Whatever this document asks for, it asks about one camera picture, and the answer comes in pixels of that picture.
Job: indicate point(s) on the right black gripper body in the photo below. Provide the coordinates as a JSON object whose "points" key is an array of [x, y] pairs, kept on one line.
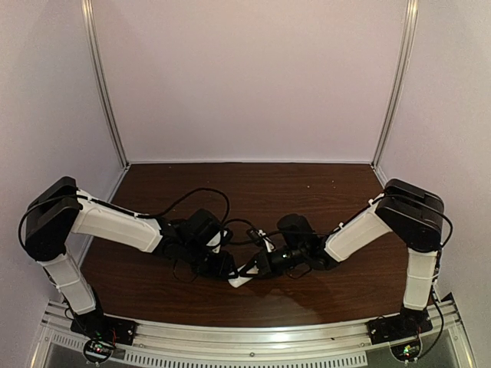
{"points": [[263, 263]]}

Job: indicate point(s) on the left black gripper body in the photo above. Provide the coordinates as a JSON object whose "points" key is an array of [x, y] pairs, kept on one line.
{"points": [[225, 266]]}

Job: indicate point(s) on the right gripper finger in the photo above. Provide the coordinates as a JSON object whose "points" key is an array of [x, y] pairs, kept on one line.
{"points": [[250, 266], [249, 273]]}

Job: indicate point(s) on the white remote control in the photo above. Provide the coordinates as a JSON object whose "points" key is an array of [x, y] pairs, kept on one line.
{"points": [[240, 281]]}

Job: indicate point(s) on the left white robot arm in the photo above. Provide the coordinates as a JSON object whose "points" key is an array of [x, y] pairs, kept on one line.
{"points": [[64, 209]]}

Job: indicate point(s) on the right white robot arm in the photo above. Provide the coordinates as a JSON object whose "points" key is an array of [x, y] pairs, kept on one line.
{"points": [[414, 215]]}

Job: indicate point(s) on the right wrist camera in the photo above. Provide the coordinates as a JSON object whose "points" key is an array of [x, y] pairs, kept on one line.
{"points": [[260, 239]]}

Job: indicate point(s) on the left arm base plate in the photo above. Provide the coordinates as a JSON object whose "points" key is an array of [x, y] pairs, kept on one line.
{"points": [[109, 329]]}

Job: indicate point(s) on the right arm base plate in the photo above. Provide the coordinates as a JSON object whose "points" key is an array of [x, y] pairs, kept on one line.
{"points": [[398, 327]]}

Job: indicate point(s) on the aluminium front rail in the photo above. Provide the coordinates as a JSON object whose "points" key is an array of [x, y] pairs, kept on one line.
{"points": [[345, 344]]}

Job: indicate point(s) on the left aluminium frame post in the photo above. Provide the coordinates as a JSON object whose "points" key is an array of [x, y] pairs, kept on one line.
{"points": [[87, 7]]}

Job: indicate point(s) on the aluminium frame post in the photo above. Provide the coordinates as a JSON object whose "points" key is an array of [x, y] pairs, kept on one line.
{"points": [[403, 60], [87, 7]]}

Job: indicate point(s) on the right aluminium frame post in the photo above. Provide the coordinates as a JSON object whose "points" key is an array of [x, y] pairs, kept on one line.
{"points": [[403, 60]]}

